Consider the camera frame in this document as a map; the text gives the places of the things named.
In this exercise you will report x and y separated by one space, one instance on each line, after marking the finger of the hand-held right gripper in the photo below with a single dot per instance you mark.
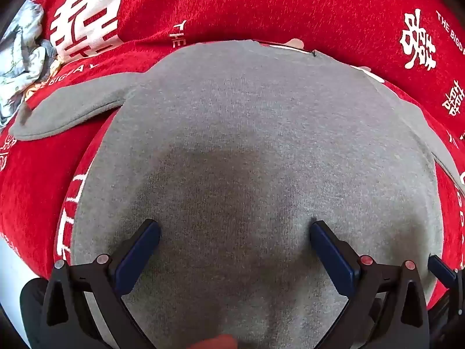
441 271

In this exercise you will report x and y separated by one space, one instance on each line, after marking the red printed blanket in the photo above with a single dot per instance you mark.
254 7

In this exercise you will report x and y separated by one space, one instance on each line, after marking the small grey knit shirt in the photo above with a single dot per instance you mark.
236 134

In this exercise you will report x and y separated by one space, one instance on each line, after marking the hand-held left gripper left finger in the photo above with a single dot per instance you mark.
140 254

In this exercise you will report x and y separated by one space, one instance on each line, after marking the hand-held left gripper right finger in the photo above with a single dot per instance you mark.
332 258

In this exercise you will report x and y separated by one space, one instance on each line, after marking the grey white patterned cloth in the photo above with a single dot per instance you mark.
21 51

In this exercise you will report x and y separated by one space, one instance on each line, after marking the white bed sheet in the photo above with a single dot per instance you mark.
9 265

